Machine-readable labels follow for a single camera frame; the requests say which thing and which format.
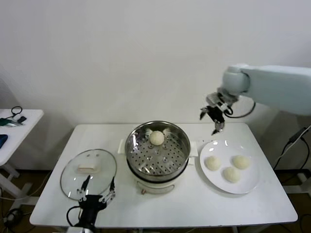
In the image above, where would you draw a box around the white steamed baozi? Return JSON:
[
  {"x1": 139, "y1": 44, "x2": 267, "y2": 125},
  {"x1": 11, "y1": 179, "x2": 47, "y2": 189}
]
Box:
[
  {"x1": 232, "y1": 155, "x2": 252, "y2": 170},
  {"x1": 223, "y1": 166, "x2": 242, "y2": 183},
  {"x1": 149, "y1": 130, "x2": 165, "y2": 146},
  {"x1": 205, "y1": 156, "x2": 222, "y2": 171}
]

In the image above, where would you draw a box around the perforated steel steamer basket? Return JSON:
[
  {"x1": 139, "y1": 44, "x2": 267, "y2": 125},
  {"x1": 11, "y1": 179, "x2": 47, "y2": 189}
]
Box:
[{"x1": 125, "y1": 120, "x2": 191, "y2": 177}]

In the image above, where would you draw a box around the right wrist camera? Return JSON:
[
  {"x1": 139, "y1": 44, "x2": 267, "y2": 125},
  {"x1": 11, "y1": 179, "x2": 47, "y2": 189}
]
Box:
[{"x1": 206, "y1": 93, "x2": 220, "y2": 104}]

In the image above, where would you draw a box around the white round plate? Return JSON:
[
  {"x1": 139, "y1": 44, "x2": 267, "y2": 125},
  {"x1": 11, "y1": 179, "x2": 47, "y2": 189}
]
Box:
[{"x1": 199, "y1": 140, "x2": 260, "y2": 194}]

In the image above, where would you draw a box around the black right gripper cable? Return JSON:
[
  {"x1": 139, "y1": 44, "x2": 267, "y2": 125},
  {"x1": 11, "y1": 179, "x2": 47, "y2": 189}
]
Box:
[{"x1": 225, "y1": 100, "x2": 257, "y2": 119}]

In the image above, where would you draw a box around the white side table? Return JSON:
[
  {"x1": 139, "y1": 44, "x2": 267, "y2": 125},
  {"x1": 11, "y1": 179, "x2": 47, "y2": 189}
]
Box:
[{"x1": 0, "y1": 108, "x2": 44, "y2": 202}]

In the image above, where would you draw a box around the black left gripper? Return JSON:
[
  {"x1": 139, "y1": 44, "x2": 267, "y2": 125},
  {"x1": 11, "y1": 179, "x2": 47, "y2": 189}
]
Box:
[{"x1": 76, "y1": 174, "x2": 116, "y2": 226}]

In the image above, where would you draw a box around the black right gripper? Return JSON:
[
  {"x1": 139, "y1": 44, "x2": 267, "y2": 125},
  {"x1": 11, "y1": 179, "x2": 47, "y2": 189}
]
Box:
[{"x1": 199, "y1": 105, "x2": 226, "y2": 136}]

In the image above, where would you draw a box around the white electric cooking pot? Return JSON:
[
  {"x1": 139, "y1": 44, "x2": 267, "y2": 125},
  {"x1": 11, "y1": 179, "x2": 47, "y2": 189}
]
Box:
[{"x1": 118, "y1": 138, "x2": 199, "y2": 195}]

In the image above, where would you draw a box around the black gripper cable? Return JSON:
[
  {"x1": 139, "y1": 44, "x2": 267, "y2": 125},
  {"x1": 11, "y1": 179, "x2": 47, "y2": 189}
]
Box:
[
  {"x1": 225, "y1": 100, "x2": 257, "y2": 119},
  {"x1": 66, "y1": 206, "x2": 83, "y2": 227}
]

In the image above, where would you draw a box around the glass lid with white handle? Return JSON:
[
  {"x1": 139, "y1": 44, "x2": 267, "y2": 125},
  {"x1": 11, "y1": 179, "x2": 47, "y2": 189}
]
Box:
[{"x1": 60, "y1": 149, "x2": 118, "y2": 201}]

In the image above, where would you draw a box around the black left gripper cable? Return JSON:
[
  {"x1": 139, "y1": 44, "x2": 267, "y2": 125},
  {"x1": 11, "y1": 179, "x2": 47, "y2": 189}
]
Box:
[{"x1": 66, "y1": 206, "x2": 83, "y2": 227}]

